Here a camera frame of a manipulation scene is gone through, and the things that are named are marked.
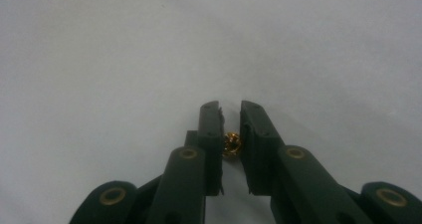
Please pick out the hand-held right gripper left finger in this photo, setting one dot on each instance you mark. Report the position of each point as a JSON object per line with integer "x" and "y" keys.
{"x": 212, "y": 144}

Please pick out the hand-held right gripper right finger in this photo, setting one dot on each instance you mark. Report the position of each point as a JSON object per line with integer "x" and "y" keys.
{"x": 258, "y": 144}

